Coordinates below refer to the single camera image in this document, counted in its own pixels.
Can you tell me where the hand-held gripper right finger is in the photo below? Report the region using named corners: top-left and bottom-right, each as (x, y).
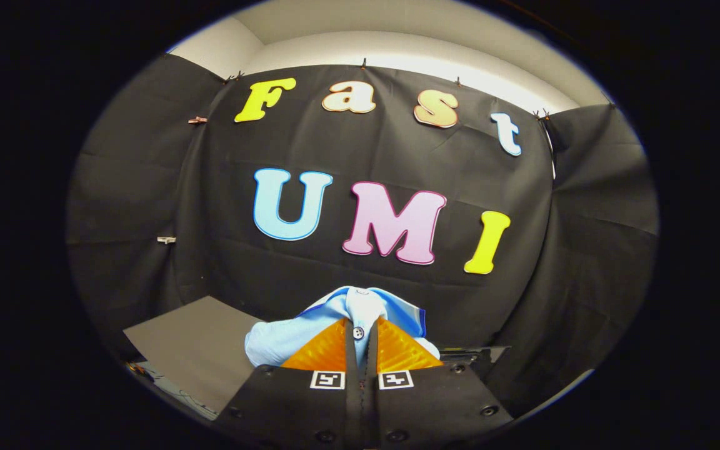
top-left (362, 317), bottom-right (514, 450)

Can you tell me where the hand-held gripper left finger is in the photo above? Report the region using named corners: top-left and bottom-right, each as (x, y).
top-left (212, 317), bottom-right (363, 450)

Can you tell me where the light blue polo shirt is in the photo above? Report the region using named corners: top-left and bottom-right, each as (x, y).
top-left (244, 286), bottom-right (442, 369)

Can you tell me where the black backdrop cloth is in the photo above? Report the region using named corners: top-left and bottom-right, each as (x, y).
top-left (65, 53), bottom-right (659, 419)

